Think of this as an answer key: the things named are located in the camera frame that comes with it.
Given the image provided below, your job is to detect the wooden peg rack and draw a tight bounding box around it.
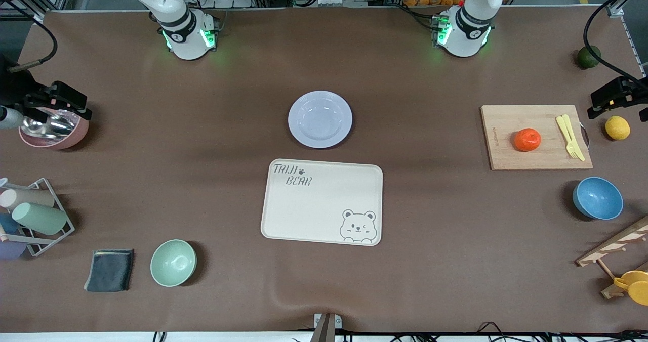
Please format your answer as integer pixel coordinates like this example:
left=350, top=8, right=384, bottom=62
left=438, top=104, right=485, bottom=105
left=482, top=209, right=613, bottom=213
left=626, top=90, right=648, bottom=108
left=576, top=216, right=648, bottom=300

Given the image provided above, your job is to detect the wooden cutting board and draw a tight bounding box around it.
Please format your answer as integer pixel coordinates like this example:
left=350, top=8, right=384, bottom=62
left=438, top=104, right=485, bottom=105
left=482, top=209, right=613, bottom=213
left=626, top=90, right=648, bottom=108
left=480, top=104, right=594, bottom=172

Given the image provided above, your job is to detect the lavender round plate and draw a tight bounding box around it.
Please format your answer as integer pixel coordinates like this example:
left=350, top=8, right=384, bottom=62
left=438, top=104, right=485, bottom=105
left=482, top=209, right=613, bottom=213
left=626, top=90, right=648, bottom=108
left=288, top=90, right=353, bottom=149

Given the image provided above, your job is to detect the metal table edge bracket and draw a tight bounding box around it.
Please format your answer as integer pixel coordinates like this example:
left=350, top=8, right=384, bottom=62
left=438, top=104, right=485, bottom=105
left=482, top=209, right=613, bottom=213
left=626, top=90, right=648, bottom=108
left=310, top=312, right=343, bottom=342

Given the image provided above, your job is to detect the yellow lemon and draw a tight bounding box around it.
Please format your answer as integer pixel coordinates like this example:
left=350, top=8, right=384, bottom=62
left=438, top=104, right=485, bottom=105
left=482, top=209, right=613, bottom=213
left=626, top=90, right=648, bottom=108
left=605, top=115, right=631, bottom=141

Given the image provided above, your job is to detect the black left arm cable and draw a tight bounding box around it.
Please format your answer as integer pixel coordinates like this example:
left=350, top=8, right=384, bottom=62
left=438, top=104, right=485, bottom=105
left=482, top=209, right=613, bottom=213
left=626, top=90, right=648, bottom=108
left=583, top=0, right=648, bottom=87

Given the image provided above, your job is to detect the yellow plastic knife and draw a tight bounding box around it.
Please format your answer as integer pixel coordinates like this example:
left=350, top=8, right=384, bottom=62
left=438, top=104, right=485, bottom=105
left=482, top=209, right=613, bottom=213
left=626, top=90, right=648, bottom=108
left=561, top=114, right=586, bottom=162

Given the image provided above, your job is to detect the dark grey folded cloth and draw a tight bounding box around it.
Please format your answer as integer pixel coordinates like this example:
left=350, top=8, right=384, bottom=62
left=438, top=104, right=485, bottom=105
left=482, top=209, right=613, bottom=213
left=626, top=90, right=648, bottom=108
left=84, top=249, right=135, bottom=293

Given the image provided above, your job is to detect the blue bowl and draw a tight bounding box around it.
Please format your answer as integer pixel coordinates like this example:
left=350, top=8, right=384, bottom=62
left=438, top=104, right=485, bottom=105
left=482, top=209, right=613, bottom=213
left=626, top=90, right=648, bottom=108
left=573, top=177, right=624, bottom=221

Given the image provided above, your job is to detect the purple cup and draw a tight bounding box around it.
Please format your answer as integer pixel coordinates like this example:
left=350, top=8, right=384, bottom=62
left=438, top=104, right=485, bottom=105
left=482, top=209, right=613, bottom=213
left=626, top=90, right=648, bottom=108
left=0, top=241, right=27, bottom=260

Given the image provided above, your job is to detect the mint green cup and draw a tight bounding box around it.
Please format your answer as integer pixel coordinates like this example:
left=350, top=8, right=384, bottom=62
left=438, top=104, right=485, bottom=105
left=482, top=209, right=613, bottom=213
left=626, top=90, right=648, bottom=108
left=12, top=202, right=68, bottom=236

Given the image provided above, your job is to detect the grey wire cup rack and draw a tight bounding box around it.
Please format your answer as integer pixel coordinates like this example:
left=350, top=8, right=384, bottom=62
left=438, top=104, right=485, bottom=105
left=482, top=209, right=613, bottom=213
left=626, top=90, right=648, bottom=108
left=0, top=178, right=75, bottom=257

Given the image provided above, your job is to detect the blue cup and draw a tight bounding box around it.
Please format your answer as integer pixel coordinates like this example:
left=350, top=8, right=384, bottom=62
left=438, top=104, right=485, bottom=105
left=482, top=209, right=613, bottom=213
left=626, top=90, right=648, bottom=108
left=0, top=213, right=21, bottom=235

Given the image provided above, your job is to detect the dark green avocado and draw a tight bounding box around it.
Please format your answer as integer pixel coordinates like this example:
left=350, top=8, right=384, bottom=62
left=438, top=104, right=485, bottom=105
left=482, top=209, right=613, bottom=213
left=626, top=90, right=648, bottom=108
left=577, top=45, right=602, bottom=70

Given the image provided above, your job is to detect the orange mandarin fruit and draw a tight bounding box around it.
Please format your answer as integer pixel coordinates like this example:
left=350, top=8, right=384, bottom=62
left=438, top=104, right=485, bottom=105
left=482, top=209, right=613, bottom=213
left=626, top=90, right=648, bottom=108
left=514, top=128, right=542, bottom=152

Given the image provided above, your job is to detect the beige cup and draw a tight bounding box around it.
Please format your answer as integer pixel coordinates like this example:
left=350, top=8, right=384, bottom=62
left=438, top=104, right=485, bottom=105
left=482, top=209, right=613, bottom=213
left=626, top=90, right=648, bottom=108
left=0, top=188, right=55, bottom=210

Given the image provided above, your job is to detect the yellow plastic fork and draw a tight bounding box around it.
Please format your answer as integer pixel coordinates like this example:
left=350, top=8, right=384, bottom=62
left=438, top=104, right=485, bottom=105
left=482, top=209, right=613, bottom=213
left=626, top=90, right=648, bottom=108
left=555, top=115, right=581, bottom=160

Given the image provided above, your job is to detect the shiny metal ladle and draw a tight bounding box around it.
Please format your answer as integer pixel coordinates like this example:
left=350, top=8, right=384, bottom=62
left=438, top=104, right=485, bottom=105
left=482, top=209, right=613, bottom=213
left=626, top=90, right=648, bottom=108
left=22, top=114, right=77, bottom=140

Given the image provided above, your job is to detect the pink bowl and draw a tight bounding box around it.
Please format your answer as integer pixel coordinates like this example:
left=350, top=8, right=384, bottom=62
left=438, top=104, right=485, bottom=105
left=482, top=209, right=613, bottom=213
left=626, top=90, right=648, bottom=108
left=19, top=107, right=90, bottom=151

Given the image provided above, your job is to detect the cream bear print tray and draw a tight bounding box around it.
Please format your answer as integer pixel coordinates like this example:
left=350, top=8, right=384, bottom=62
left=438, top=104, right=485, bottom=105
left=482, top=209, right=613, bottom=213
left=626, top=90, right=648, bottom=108
left=260, top=158, right=384, bottom=246

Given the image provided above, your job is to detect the mint green bowl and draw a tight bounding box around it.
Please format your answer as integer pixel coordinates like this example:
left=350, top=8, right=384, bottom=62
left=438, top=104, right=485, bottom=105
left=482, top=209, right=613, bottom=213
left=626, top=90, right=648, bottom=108
left=150, top=239, right=197, bottom=288

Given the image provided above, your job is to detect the yellow mug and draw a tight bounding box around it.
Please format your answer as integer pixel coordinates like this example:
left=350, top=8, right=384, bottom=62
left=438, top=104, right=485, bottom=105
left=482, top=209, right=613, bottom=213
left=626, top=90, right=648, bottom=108
left=613, top=270, right=648, bottom=306

